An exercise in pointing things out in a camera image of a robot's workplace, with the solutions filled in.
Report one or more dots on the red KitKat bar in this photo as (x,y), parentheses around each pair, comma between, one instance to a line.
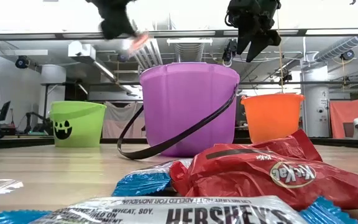
(244,180)
(297,146)
(138,42)

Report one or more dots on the gray ribbed ceiling duct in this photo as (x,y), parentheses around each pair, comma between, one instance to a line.
(189,53)

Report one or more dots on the orange halloween bucket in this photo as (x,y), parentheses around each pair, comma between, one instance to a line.
(272,118)

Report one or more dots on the white round building column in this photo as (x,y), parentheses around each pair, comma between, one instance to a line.
(53,74)
(315,102)

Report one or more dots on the silver spiral air duct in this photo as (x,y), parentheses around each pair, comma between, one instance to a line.
(340,48)

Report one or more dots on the beige hanging cloth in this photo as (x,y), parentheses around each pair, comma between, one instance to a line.
(117,121)

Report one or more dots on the purple halloween bucket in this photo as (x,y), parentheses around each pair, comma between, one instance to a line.
(185,109)

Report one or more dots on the black computer monitor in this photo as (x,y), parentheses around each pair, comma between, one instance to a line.
(5,110)

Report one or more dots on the white ceiling light fixture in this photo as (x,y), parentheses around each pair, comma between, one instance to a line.
(189,40)

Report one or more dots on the orange hanging cloth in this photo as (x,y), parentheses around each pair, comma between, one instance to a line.
(340,118)

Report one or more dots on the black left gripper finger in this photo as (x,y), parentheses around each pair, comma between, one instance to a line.
(110,29)
(126,27)

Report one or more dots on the silver blue Hershey's bar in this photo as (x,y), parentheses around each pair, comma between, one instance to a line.
(141,183)
(166,211)

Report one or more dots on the green halloween bucket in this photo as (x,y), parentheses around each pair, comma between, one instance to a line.
(85,130)

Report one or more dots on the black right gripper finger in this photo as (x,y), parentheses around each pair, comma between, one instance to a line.
(245,35)
(266,40)

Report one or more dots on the white ceiling air duct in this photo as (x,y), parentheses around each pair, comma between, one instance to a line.
(81,51)

